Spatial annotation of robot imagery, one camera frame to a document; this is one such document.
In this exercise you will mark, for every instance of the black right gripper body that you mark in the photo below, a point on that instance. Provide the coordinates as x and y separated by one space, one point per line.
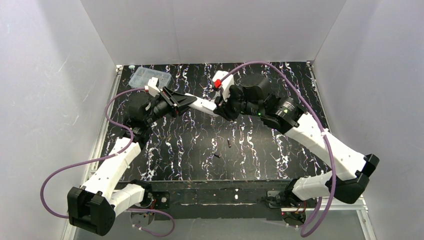
228 105

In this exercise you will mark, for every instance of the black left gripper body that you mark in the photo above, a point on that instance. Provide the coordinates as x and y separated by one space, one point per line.
169 102

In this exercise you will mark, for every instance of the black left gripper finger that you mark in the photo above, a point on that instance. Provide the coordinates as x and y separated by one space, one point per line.
176 98
179 109

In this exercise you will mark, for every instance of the white air conditioner remote control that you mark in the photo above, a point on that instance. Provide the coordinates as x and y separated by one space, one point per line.
203 105

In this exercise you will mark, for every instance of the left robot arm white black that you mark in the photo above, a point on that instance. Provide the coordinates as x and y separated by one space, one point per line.
95 205

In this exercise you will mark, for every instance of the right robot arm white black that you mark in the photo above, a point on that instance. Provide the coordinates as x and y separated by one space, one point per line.
255 97

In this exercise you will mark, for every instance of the clear plastic screw box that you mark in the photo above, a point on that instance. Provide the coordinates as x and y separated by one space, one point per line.
142 75

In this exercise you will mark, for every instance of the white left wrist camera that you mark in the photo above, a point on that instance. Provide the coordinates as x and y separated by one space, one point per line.
152 87

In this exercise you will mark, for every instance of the black front mounting rail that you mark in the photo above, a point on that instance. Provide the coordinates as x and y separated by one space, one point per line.
218 199

